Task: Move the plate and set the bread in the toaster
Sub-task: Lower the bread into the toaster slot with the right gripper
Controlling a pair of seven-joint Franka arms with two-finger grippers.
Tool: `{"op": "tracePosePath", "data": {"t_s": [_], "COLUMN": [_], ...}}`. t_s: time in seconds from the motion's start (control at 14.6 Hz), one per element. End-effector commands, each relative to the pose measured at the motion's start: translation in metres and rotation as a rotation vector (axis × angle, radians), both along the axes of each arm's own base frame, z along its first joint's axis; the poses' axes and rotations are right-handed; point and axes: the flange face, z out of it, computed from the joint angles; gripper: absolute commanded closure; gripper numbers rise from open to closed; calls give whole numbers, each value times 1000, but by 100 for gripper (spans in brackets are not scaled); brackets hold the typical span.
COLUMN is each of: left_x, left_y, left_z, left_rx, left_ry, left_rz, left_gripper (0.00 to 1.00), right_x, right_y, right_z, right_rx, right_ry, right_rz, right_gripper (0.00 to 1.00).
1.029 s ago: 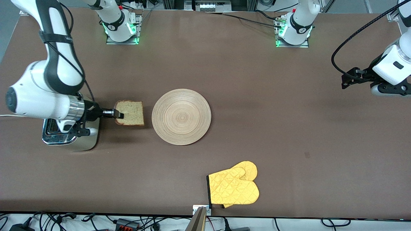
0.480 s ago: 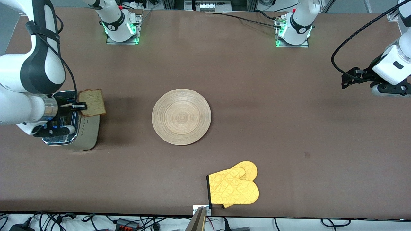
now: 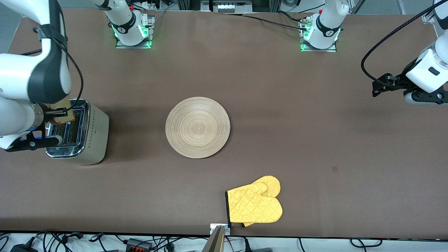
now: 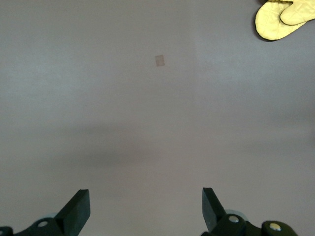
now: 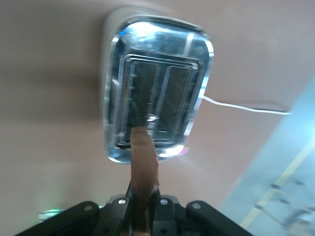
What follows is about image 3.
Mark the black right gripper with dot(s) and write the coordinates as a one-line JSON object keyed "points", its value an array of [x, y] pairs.
{"points": [[48, 113]]}

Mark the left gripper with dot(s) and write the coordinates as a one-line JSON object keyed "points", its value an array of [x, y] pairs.
{"points": [[400, 82]]}

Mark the brown bread slice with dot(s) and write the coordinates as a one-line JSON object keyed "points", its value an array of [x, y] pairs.
{"points": [[64, 106]]}

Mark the round wooden plate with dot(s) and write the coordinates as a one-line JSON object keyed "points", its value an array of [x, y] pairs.
{"points": [[197, 127]]}

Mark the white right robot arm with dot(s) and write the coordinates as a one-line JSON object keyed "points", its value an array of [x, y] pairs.
{"points": [[21, 77]]}

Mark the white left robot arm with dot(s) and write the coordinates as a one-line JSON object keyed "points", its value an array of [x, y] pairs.
{"points": [[325, 24]]}

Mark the silver two-slot toaster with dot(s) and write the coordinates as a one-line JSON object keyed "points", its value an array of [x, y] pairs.
{"points": [[91, 140]]}

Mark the black power adapter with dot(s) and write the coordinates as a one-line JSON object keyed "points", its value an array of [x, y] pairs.
{"points": [[22, 247]]}

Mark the yellow quilted oven mitt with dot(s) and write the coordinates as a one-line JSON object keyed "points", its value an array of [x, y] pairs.
{"points": [[273, 183], [253, 206]]}

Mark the black adapter with orange clips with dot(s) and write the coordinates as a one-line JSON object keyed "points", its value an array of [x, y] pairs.
{"points": [[138, 243]]}

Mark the white power strip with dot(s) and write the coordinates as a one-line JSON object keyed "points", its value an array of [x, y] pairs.
{"points": [[229, 7]]}

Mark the metal table corner bracket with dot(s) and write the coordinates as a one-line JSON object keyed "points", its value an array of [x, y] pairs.
{"points": [[427, 18]]}

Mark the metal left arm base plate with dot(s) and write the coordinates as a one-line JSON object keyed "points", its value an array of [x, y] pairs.
{"points": [[315, 49]]}

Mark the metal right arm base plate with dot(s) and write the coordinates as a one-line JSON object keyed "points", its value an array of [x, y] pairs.
{"points": [[148, 35]]}

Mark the small metal post bracket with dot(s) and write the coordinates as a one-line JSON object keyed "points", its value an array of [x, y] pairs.
{"points": [[212, 228]]}

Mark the aluminium profile post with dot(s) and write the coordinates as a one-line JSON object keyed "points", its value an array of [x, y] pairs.
{"points": [[215, 241]]}

